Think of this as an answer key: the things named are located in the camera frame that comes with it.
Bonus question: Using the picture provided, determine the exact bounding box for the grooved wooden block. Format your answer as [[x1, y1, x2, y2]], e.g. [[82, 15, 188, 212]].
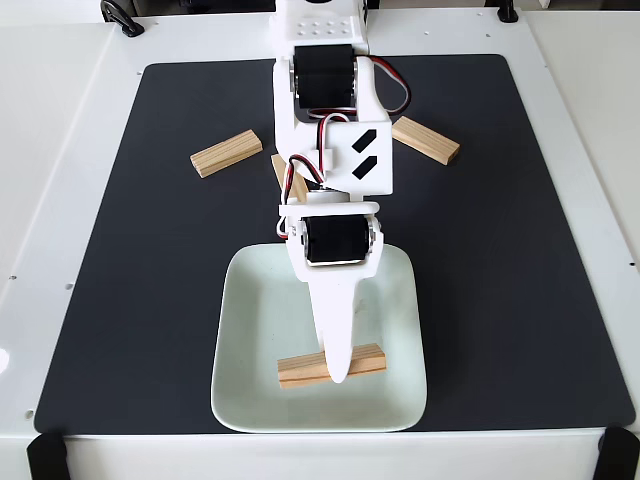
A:
[[391, 116, 461, 168], [270, 152, 309, 204], [276, 342, 388, 391], [189, 128, 264, 180]]

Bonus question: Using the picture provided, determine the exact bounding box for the pale green square plate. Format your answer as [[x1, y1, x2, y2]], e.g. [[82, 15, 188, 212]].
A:
[[209, 241, 429, 434]]

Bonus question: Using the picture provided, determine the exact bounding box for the black rubber mat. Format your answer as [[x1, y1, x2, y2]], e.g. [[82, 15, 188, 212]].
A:
[[33, 53, 636, 435]]

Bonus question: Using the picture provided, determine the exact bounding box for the red white black servo cable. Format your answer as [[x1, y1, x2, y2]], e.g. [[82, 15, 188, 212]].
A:
[[276, 105, 357, 239], [368, 54, 412, 120]]

